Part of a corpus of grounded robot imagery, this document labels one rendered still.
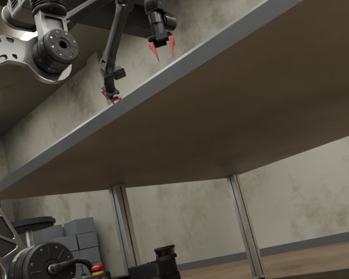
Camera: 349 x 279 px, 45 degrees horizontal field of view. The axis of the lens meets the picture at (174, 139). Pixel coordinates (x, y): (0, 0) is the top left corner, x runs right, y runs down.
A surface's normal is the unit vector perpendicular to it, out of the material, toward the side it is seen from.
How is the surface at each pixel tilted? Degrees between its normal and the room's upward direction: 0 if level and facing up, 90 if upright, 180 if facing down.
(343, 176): 90
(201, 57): 90
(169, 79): 90
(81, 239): 90
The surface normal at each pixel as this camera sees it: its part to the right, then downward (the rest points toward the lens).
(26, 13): 0.23, 0.94
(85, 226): 0.65, -0.33
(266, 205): -0.71, 0.00
